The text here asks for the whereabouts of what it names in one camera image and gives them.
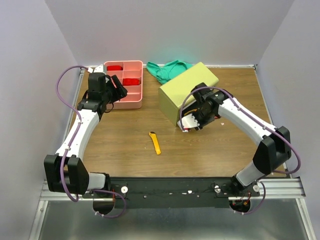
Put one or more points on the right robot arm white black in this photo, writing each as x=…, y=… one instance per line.
x=272, y=142

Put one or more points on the red item compartment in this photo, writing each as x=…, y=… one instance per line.
x=114, y=68
x=130, y=82

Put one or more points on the aluminium rail frame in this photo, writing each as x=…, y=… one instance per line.
x=286, y=187

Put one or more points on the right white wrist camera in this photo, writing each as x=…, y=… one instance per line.
x=188, y=122

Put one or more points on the yellow utility knife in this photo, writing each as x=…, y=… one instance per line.
x=156, y=145

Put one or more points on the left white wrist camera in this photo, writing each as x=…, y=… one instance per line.
x=98, y=69

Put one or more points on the red item back compartment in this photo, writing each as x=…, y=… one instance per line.
x=114, y=68

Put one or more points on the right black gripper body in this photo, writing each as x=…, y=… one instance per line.
x=200, y=120

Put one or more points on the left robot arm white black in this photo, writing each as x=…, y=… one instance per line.
x=65, y=171

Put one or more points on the olive green drawer cabinet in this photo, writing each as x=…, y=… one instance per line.
x=172, y=94

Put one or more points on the pink compartment tray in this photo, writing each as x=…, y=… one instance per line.
x=130, y=75

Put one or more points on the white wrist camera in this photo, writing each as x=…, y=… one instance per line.
x=188, y=122
x=98, y=69

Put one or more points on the red item middle compartment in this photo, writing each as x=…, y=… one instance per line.
x=130, y=82

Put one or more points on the green cloth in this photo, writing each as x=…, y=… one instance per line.
x=168, y=71

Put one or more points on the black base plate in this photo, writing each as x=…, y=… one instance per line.
x=173, y=192

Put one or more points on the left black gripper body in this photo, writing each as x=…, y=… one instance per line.
x=112, y=94

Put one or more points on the needle nose pliers orange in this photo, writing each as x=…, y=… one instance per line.
x=190, y=111

